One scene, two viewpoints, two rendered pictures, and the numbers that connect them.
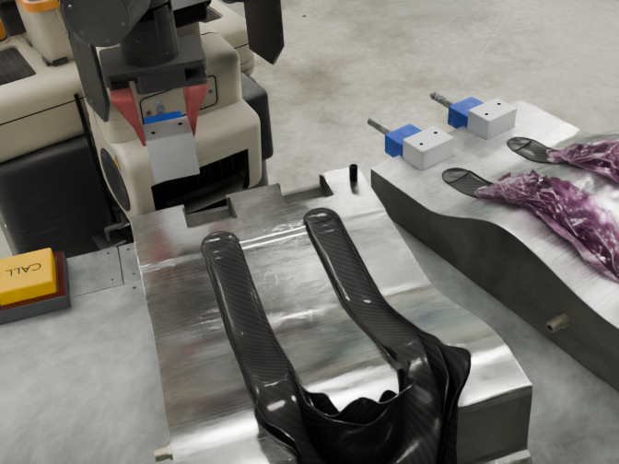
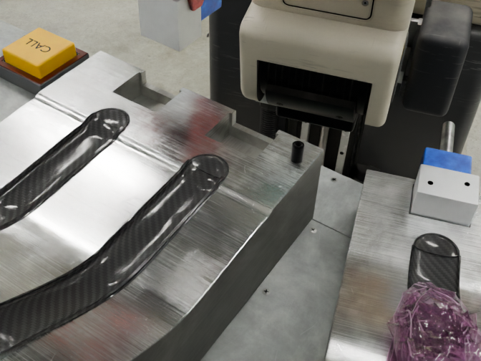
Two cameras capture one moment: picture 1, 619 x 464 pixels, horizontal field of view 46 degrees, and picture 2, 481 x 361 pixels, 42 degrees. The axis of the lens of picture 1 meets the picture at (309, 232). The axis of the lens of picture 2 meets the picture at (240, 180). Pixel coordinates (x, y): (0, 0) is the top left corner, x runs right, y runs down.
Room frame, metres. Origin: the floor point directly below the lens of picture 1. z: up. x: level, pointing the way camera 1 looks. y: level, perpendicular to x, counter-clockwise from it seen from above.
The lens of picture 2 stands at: (0.36, -0.31, 1.26)
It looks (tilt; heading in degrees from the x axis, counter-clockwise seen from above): 45 degrees down; 47
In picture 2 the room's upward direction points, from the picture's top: 2 degrees clockwise
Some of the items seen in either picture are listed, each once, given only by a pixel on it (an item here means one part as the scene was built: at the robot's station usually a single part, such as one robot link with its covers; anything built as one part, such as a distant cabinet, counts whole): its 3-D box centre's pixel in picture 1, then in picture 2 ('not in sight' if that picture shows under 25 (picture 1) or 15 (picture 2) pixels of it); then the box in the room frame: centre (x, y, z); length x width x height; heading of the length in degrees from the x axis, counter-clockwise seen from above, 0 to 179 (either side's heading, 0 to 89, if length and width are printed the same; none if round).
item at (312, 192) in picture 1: (306, 202); (243, 148); (0.65, 0.00, 0.87); 0.05 x 0.05 x 0.04; 15
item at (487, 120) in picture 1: (464, 112); not in sight; (0.85, -0.22, 0.86); 0.13 x 0.05 x 0.05; 32
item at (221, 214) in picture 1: (211, 224); (150, 104); (0.63, 0.11, 0.87); 0.05 x 0.05 x 0.04; 15
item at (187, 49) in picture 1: (147, 36); not in sight; (0.69, 0.15, 1.06); 0.10 x 0.07 x 0.07; 104
